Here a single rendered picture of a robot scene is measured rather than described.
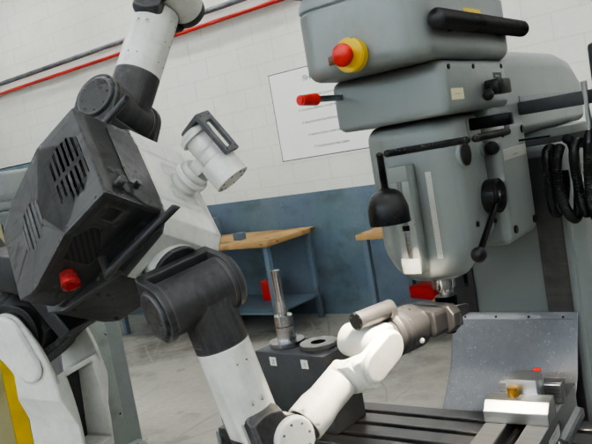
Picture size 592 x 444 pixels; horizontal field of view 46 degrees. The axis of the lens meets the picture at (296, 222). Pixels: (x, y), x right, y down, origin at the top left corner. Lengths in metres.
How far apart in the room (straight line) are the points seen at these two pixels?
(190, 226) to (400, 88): 0.47
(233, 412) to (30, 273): 0.41
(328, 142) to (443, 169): 5.23
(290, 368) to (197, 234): 0.58
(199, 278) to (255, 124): 5.99
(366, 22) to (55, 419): 0.93
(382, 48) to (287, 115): 5.58
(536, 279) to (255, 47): 5.49
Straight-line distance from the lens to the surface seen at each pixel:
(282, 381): 1.72
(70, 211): 1.14
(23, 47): 9.79
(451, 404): 1.87
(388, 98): 1.36
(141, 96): 1.40
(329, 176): 6.61
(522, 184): 1.63
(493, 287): 1.87
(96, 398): 1.51
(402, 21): 1.25
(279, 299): 1.72
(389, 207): 1.21
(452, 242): 1.38
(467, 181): 1.40
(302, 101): 1.29
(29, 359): 1.40
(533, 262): 1.82
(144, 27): 1.46
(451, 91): 1.33
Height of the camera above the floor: 1.61
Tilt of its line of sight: 6 degrees down
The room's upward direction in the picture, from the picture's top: 10 degrees counter-clockwise
